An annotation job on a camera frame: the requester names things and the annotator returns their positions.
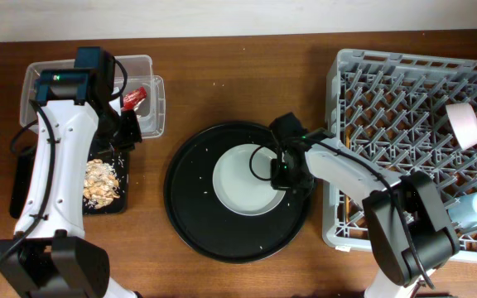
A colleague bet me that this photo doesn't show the blue cup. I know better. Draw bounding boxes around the blue cup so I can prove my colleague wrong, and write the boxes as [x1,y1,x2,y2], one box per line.
[448,193,477,228]

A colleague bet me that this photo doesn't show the black rectangular tray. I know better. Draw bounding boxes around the black rectangular tray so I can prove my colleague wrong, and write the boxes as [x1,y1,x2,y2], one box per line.
[9,144,129,219]

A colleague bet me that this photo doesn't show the grey plate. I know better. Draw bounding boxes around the grey plate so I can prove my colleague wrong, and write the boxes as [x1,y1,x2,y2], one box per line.
[212,144,286,216]

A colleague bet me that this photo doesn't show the red snack wrapper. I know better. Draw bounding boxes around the red snack wrapper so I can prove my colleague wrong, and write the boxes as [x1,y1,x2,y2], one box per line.
[121,87,147,111]

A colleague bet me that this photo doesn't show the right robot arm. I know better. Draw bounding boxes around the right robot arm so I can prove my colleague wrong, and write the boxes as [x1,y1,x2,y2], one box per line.
[269,113,460,297]

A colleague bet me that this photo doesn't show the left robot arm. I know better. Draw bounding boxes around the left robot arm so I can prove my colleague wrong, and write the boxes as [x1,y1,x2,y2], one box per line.
[0,46,142,297]

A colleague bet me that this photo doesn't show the rice and nut scraps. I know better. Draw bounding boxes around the rice and nut scraps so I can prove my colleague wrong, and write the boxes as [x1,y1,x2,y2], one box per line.
[83,159,120,209]

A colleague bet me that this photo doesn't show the round black tray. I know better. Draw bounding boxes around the round black tray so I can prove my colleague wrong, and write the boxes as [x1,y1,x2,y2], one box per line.
[164,122,313,263]

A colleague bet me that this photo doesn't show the clear plastic bin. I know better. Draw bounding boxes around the clear plastic bin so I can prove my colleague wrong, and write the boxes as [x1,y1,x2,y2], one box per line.
[19,55,166,139]

